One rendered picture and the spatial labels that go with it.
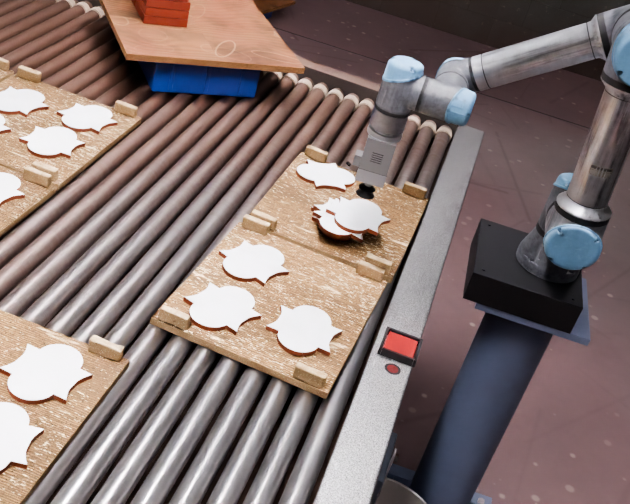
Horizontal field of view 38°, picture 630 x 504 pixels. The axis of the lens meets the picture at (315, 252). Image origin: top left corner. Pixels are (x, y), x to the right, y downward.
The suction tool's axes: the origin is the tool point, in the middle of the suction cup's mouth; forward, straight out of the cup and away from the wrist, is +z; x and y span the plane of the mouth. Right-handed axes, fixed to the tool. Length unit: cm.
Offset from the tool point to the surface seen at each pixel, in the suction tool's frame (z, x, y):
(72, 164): 10, -64, 7
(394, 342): 11.2, 13.5, 34.4
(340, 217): 5.3, -3.7, 4.0
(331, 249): 10.5, -3.5, 9.4
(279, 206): 10.5, -17.8, -1.9
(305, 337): 9.4, -3.4, 43.5
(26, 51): 13, -99, -46
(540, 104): 104, 97, -383
